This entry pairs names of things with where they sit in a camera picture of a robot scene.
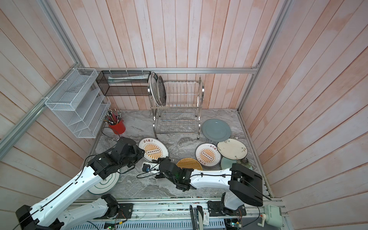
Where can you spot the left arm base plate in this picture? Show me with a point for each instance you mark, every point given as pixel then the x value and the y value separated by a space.
pixel 122 211

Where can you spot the black mesh wall basket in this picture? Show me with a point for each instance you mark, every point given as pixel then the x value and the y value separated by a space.
pixel 123 83

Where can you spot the black round plate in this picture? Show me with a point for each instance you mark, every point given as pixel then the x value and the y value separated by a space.
pixel 161 91

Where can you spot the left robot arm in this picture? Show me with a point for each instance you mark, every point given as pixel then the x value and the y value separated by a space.
pixel 52 214

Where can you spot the yellow woven round plate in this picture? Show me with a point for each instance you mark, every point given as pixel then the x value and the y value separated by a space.
pixel 189 163

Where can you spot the green rim white plate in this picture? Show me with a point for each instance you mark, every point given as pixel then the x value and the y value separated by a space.
pixel 153 82

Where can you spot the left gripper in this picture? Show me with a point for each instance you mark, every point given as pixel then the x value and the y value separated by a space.
pixel 140 154

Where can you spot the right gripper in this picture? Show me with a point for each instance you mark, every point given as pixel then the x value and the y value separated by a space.
pixel 163 160

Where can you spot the large orange sunburst plate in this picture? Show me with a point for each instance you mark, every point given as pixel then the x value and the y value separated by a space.
pixel 154 149

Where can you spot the small orange sunburst plate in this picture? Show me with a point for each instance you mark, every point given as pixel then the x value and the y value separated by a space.
pixel 208 155

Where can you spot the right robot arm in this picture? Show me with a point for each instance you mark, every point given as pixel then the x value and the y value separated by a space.
pixel 244 185

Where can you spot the steel two-tier dish rack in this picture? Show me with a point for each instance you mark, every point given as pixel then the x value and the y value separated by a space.
pixel 182 113

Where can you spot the grey-green round plate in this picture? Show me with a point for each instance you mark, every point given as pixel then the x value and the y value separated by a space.
pixel 216 130

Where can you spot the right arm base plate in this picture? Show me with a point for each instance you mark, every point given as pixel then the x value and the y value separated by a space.
pixel 217 209

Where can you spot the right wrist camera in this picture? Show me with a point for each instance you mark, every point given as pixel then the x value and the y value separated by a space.
pixel 150 167

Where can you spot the white box camera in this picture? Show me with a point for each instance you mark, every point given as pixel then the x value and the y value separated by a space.
pixel 272 216

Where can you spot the white wire wall shelf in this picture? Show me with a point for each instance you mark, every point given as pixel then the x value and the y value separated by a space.
pixel 79 107

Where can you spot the light green floral plate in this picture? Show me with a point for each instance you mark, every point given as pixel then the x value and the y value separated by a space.
pixel 227 163

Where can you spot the red pencil cup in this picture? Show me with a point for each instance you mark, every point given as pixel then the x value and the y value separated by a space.
pixel 118 128

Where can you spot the cream floral plate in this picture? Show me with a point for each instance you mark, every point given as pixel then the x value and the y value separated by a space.
pixel 232 149

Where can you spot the white plate green characters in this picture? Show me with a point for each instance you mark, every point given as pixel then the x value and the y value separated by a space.
pixel 106 184

